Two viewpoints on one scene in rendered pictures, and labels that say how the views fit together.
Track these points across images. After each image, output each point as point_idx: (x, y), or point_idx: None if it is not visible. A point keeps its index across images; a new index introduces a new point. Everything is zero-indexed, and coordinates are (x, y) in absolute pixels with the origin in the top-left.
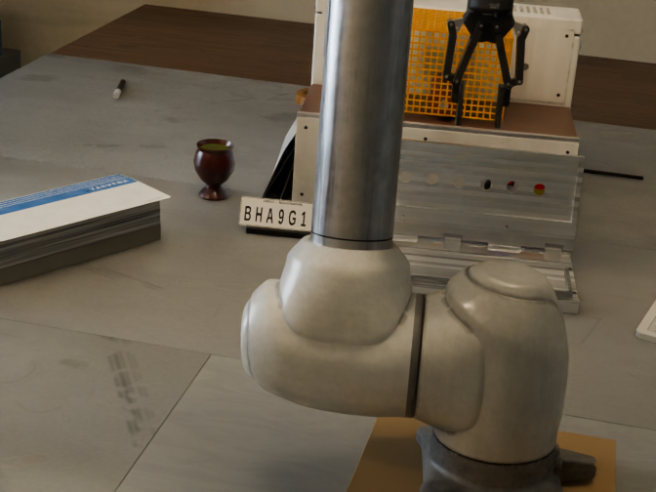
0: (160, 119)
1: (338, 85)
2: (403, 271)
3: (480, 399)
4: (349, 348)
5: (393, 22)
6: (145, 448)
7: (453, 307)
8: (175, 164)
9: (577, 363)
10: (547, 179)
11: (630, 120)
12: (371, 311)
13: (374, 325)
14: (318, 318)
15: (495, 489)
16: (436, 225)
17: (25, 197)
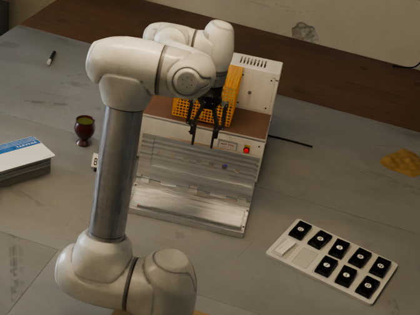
0: (69, 83)
1: (101, 174)
2: (125, 252)
3: (152, 310)
4: (98, 284)
5: (126, 151)
6: (16, 302)
7: (144, 271)
8: (69, 118)
9: (230, 269)
10: (241, 165)
11: (324, 100)
12: (108, 270)
13: (109, 275)
14: (85, 270)
15: None
16: (185, 181)
17: None
